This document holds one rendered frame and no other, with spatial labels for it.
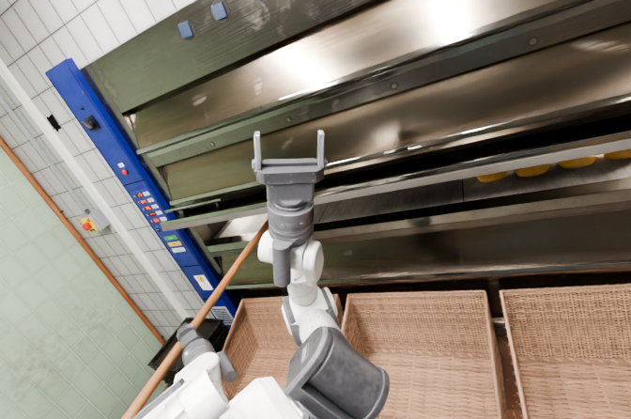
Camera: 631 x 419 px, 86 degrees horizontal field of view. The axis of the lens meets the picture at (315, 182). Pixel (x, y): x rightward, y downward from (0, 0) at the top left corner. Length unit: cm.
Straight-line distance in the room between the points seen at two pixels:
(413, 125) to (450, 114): 11
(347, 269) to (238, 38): 97
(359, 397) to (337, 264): 88
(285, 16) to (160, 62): 52
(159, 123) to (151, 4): 44
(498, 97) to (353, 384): 81
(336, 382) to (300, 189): 33
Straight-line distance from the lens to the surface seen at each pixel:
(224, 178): 144
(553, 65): 110
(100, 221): 213
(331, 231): 138
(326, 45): 110
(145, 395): 121
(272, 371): 185
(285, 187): 60
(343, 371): 65
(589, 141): 101
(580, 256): 137
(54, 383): 248
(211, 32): 125
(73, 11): 164
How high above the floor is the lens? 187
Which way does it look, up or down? 22 degrees down
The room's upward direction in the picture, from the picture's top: 24 degrees counter-clockwise
